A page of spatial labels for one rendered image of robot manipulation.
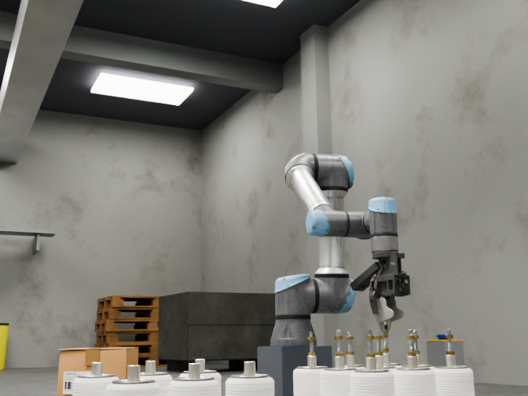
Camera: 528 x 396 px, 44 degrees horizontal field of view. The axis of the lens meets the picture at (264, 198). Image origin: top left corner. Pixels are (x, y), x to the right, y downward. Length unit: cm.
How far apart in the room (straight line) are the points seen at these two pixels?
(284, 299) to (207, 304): 465
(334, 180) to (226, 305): 475
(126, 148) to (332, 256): 803
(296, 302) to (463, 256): 311
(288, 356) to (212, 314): 473
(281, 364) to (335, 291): 31
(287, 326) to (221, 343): 471
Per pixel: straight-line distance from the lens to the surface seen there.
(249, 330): 695
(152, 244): 984
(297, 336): 210
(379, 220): 180
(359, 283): 185
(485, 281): 495
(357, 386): 145
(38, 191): 965
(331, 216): 185
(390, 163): 591
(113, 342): 858
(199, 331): 670
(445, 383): 160
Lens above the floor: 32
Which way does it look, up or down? 12 degrees up
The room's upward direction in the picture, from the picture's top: 1 degrees counter-clockwise
